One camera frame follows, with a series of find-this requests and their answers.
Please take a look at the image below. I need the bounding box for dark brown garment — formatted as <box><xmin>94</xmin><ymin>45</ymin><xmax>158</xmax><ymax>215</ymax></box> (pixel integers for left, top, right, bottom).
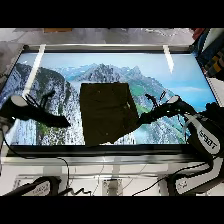
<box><xmin>78</xmin><ymin>82</ymin><xmax>141</xmax><ymax>147</ymax></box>

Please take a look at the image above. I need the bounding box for heap of clothes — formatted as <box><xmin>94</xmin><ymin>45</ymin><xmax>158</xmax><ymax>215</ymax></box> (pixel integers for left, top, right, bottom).
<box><xmin>190</xmin><ymin>28</ymin><xmax>224</xmax><ymax>82</ymax></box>

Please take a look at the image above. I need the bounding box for silver frame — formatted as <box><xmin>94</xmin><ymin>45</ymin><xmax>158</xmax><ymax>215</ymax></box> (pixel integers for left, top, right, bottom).
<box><xmin>0</xmin><ymin>43</ymin><xmax>224</xmax><ymax>197</ymax></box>

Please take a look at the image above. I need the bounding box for black cable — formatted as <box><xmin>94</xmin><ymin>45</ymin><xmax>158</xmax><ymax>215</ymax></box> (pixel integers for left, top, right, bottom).
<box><xmin>1</xmin><ymin>128</ymin><xmax>93</xmax><ymax>197</ymax></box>
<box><xmin>131</xmin><ymin>161</ymin><xmax>209</xmax><ymax>197</ymax></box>

